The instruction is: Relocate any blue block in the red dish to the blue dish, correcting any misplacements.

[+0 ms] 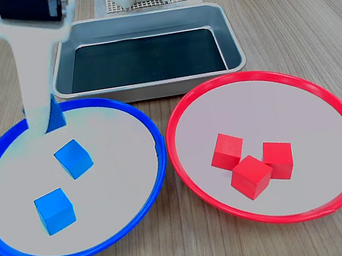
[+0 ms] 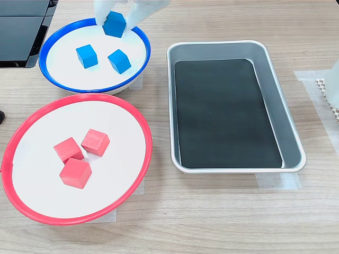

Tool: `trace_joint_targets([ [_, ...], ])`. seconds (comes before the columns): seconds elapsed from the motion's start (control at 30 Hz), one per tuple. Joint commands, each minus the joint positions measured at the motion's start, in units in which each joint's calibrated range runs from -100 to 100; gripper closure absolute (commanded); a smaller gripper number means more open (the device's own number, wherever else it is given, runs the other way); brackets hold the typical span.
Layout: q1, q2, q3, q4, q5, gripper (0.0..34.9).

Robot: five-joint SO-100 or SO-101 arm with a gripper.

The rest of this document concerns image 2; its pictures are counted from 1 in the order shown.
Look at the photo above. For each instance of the blue-rimmed white plate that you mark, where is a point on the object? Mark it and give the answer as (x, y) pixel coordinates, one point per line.
(66, 76)

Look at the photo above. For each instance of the red-rimmed white plate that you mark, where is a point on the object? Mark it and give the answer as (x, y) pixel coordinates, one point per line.
(39, 190)

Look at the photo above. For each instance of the red cube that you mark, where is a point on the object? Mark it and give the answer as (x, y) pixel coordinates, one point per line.
(95, 141)
(75, 173)
(67, 149)

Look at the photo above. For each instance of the pale perforated base plate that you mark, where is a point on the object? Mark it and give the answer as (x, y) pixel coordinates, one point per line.
(321, 88)

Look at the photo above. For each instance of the clear tape sheet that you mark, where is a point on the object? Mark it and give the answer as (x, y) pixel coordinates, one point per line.
(310, 79)

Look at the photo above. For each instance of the black tray mat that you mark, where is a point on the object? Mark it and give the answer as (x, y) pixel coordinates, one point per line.
(225, 119)

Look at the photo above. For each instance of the clear tape strip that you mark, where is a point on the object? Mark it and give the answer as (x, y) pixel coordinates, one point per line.
(139, 82)
(140, 189)
(108, 215)
(278, 181)

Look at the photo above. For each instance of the black electronic device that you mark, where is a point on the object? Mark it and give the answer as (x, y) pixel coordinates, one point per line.
(18, 34)

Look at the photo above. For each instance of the steel tray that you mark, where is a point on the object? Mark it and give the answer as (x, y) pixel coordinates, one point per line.
(291, 148)

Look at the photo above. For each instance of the small black object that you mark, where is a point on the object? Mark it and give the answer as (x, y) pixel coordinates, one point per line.
(1, 117)

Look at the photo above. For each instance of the blue cube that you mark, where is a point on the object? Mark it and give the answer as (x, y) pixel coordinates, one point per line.
(119, 61)
(87, 56)
(115, 25)

